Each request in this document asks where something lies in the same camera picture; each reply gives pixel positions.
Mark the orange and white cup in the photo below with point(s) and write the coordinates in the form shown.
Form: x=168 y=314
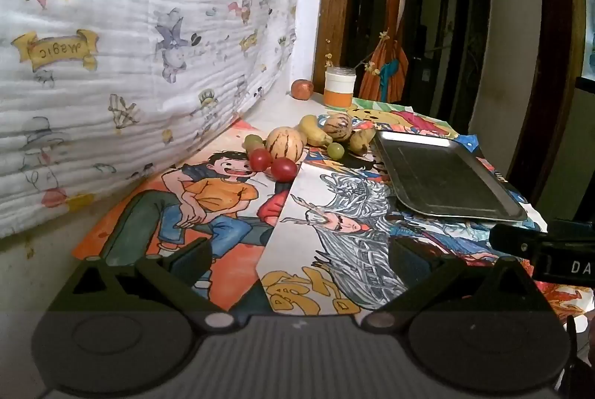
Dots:
x=340 y=90

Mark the yellow flower sprigs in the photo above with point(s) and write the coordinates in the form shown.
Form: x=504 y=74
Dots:
x=372 y=64

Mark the red apple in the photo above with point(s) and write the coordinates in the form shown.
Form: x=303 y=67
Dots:
x=302 y=89

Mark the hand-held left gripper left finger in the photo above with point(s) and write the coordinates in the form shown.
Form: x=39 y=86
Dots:
x=193 y=259

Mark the small striped pepino melon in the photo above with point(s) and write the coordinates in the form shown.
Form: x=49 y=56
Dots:
x=339 y=127

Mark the white cartoon printed blanket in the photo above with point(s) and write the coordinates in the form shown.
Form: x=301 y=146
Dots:
x=139 y=32

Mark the cartoon boy drawing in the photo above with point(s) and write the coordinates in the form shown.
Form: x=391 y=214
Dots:
x=223 y=194

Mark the large striped pepino melon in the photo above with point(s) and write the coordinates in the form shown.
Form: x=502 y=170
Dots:
x=284 y=143

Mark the wall poster of robed figure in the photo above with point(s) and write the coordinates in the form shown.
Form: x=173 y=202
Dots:
x=395 y=18

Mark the green grape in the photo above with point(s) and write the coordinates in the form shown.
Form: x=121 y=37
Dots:
x=253 y=142
x=335 y=150

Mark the yellow banana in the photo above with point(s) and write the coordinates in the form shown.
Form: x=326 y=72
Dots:
x=309 y=127

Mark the red tomato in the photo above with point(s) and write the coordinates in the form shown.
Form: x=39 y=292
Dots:
x=260 y=159
x=283 y=169

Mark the dark wooden door frame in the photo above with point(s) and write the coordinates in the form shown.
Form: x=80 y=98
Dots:
x=553 y=55

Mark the silver-haired figure drawing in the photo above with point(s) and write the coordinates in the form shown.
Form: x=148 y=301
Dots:
x=334 y=217

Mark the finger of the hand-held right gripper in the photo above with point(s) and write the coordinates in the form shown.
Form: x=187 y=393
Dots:
x=516 y=238

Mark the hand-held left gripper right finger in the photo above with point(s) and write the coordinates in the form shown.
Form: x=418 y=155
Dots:
x=405 y=257

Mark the metal tray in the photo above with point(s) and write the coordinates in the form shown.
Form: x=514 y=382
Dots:
x=441 y=176

